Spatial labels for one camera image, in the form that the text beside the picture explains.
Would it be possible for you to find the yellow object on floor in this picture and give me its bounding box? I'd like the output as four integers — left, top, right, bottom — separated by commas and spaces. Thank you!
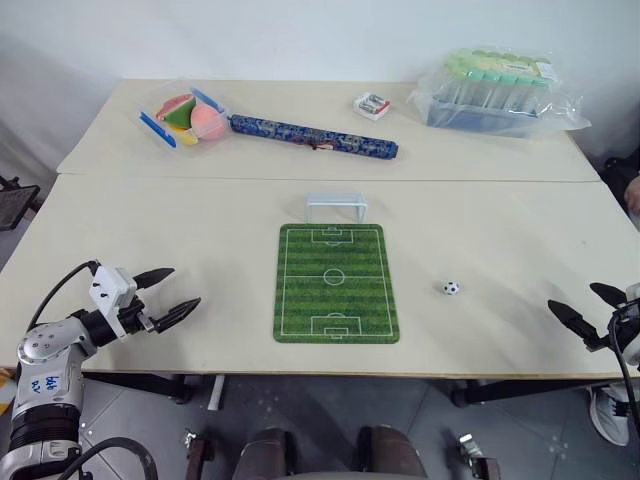
0, 368, 16, 407

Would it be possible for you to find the yellow fruit toy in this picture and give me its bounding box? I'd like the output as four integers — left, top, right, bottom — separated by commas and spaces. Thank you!
171, 128, 202, 148

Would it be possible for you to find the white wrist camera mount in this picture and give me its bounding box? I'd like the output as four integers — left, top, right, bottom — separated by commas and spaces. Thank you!
622, 282, 640, 367
88, 265, 138, 342

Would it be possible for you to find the dark caster bracket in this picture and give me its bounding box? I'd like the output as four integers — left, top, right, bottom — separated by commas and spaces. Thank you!
456, 433, 502, 480
183, 428, 218, 480

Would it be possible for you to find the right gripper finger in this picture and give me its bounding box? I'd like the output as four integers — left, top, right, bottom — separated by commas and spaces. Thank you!
547, 299, 601, 352
589, 282, 628, 308

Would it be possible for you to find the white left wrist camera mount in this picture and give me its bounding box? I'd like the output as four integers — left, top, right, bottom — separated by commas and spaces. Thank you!
88, 265, 138, 342

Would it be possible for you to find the blue rack of green-capped tubes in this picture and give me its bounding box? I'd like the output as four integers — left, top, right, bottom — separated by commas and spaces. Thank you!
426, 48, 551, 135

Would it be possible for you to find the small white goal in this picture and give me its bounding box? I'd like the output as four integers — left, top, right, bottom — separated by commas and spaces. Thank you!
304, 191, 368, 225

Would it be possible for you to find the black tablet on stand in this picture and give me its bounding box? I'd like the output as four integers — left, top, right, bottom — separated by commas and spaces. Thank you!
0, 174, 43, 233

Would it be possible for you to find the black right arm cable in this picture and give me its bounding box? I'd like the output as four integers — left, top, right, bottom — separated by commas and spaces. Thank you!
611, 319, 640, 432

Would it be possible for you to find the dark rounded shape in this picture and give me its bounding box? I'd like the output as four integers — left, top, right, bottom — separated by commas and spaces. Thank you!
233, 426, 302, 480
356, 424, 429, 480

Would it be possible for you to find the black lower arm cable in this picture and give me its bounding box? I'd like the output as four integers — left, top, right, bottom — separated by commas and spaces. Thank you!
49, 436, 161, 480

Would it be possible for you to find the watermelon slice toy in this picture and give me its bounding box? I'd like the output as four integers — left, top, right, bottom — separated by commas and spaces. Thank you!
154, 93, 197, 131

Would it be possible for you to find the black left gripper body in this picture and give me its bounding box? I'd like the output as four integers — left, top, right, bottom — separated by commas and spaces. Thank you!
118, 294, 161, 336

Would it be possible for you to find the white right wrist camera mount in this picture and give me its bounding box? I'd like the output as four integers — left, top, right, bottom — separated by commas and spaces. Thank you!
622, 282, 640, 367

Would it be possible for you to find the black table frame bar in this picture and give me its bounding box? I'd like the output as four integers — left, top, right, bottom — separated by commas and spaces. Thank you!
451, 377, 612, 407
82, 371, 195, 405

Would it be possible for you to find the pack of batteries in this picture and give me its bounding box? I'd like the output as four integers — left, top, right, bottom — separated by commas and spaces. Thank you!
352, 90, 393, 123

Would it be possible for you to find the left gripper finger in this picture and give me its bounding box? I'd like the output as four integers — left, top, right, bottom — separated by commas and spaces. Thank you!
130, 267, 177, 290
151, 297, 203, 334

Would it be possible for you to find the clear plastic bag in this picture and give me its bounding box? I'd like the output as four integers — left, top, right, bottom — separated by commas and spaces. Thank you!
405, 46, 594, 140

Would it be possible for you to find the long blue patterned case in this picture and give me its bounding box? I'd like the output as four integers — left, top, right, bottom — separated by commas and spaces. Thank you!
227, 113, 402, 163

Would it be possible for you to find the clear box with blue clips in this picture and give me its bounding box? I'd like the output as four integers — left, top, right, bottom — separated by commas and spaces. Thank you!
137, 78, 234, 160

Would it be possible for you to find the pink peach toy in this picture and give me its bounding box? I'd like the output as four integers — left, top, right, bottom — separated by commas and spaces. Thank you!
190, 103, 227, 145

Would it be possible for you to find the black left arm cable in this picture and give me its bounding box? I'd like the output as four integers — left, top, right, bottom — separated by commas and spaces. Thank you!
27, 259, 101, 332

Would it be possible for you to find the white sneaker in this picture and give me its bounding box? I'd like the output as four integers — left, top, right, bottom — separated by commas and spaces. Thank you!
585, 383, 633, 448

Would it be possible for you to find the bystander dark clothing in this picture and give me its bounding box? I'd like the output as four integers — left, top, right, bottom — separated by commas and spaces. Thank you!
601, 156, 640, 217

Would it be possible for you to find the white table leg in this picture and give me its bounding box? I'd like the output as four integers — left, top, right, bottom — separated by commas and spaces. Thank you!
206, 374, 227, 412

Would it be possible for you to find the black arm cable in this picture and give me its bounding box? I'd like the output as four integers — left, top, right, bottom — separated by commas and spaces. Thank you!
611, 319, 640, 432
49, 436, 161, 480
27, 259, 101, 332

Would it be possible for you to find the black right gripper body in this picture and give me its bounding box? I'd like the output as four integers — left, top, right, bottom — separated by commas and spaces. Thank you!
598, 302, 633, 353

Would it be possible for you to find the green football field mat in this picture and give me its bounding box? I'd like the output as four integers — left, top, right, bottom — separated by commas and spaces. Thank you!
272, 222, 402, 345

